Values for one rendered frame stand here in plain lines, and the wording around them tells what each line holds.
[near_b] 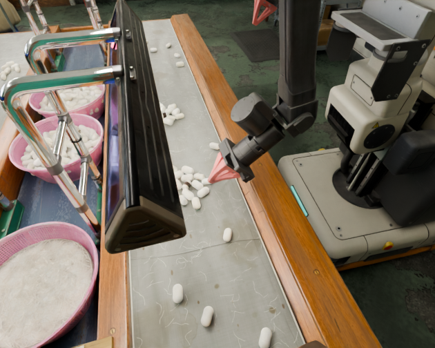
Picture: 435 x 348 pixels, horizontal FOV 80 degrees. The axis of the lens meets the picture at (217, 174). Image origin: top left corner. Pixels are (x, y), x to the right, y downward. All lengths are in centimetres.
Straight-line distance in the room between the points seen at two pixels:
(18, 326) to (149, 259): 26
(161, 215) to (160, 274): 36
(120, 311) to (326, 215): 98
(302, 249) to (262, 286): 12
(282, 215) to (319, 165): 89
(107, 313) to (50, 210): 40
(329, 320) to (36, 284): 58
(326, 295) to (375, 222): 83
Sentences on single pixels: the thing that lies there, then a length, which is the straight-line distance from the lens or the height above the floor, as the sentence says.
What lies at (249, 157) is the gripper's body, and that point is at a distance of 57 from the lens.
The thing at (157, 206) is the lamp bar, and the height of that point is 109.
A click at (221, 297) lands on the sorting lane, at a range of 57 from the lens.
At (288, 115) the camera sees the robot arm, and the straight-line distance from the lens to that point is 54.
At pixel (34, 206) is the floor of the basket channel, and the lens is 91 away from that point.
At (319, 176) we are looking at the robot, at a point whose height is 28.
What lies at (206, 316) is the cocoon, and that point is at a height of 76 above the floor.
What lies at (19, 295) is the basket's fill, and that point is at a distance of 71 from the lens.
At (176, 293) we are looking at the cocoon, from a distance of 56.
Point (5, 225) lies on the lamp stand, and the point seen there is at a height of 71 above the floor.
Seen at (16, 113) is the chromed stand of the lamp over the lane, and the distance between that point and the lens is 46.
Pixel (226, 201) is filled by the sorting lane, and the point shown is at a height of 74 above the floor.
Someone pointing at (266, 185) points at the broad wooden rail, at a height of 76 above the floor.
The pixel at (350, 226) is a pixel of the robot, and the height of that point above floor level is 28.
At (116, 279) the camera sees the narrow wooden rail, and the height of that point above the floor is 76.
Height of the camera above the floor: 129
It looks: 48 degrees down
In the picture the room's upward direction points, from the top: straight up
